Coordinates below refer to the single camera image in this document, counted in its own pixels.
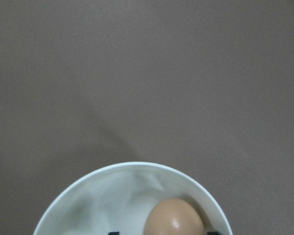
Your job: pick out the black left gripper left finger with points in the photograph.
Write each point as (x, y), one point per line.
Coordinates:
(114, 233)

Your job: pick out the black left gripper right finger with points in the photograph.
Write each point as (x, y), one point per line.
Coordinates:
(212, 233)

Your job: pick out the white round bowl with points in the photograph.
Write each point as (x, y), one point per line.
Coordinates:
(119, 198)

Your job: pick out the brown egg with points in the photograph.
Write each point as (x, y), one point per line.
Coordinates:
(173, 216)

